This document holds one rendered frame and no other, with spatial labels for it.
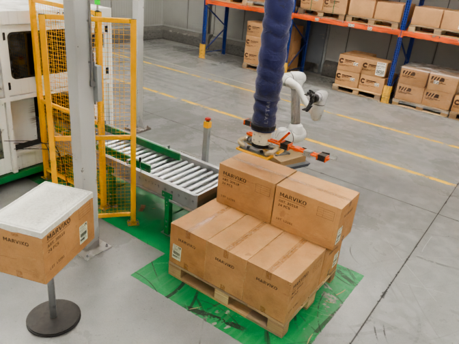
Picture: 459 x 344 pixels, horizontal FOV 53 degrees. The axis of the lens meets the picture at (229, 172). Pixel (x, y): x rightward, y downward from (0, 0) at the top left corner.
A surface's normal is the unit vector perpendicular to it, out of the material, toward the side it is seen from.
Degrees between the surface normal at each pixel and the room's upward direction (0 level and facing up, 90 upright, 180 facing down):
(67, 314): 0
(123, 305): 0
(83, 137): 90
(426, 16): 89
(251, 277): 90
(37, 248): 90
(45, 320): 0
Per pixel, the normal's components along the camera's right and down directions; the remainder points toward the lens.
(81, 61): 0.81, 0.32
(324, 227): -0.57, 0.30
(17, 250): -0.27, 0.39
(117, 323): 0.09, -0.90
